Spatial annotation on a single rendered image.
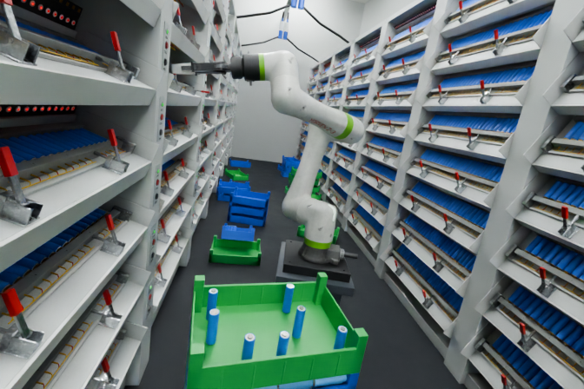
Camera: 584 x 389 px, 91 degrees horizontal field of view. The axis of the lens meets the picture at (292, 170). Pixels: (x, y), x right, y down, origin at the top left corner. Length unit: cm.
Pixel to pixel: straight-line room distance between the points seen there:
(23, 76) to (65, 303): 37
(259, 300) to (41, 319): 38
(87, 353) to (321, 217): 84
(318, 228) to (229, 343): 72
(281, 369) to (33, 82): 53
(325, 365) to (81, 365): 49
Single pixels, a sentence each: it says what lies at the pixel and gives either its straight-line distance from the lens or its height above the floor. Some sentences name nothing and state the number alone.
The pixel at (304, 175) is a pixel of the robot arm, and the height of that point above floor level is 64.
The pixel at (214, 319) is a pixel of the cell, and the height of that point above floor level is 54.
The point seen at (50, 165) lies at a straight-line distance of 61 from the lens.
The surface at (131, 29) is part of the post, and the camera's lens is 87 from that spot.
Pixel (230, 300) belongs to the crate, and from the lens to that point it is 71.
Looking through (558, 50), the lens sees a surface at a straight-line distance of 128.
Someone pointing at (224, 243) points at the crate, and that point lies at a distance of 197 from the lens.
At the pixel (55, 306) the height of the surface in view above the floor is 56.
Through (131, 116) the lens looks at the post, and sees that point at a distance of 86.
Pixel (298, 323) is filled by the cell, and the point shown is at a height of 52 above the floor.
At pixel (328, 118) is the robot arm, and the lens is 112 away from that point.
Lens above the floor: 92
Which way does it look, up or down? 11 degrees down
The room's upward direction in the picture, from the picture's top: 9 degrees clockwise
